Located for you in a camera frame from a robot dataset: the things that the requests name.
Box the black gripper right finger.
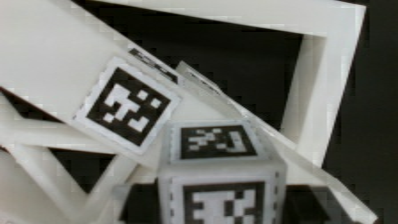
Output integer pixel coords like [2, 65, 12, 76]
[282, 183, 357, 224]

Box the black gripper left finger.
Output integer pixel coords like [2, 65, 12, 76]
[94, 183, 161, 224]

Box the white cube nut with marker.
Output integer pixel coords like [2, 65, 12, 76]
[158, 120, 286, 224]

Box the white chair backrest frame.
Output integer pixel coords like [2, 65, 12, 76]
[0, 0, 376, 224]

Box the white U-shaped fence frame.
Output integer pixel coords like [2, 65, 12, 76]
[98, 0, 366, 165]

